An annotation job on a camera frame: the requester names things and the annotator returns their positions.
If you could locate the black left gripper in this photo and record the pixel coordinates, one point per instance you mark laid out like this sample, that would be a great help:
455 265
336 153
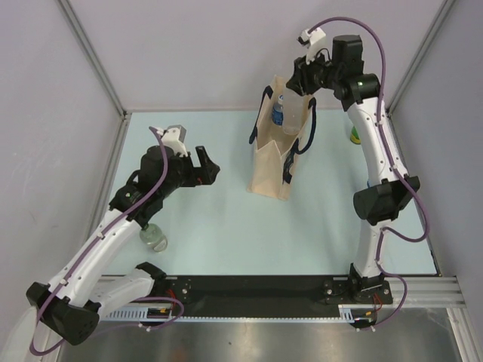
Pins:
204 175

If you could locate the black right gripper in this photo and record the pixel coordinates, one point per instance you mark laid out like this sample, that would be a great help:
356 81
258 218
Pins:
303 69

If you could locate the clear unlabelled water bottle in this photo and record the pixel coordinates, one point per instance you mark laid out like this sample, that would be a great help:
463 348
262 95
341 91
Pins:
293 110

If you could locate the green glass bottle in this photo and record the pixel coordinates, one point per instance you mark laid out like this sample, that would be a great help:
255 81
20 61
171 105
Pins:
354 137

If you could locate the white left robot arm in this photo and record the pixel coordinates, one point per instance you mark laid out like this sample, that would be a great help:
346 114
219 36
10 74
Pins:
68 304

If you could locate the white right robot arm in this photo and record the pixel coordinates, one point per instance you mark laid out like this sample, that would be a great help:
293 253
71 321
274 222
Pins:
391 188

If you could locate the beige canvas tote bag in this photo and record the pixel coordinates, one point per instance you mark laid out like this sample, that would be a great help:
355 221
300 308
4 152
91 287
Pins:
276 153

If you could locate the clear short glass bottle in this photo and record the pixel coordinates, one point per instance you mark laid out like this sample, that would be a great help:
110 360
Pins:
152 236

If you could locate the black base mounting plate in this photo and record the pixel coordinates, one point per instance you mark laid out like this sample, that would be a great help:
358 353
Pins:
327 289

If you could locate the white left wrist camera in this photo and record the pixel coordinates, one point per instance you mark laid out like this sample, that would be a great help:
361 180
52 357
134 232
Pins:
173 137

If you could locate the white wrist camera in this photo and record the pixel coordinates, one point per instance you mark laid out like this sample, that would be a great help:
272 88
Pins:
313 41
173 137

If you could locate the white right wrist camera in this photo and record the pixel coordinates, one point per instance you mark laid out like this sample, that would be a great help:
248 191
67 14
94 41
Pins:
313 41

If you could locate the right aluminium frame post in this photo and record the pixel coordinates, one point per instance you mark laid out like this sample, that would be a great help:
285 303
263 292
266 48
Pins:
423 49

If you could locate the aluminium frame post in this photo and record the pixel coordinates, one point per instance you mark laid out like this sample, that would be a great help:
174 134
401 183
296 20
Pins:
85 44
423 49

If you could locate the blue slotted cable duct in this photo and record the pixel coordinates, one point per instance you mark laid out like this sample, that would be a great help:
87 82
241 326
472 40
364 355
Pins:
239 310

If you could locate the left aluminium frame post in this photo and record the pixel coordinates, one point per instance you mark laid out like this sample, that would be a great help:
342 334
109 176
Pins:
85 44

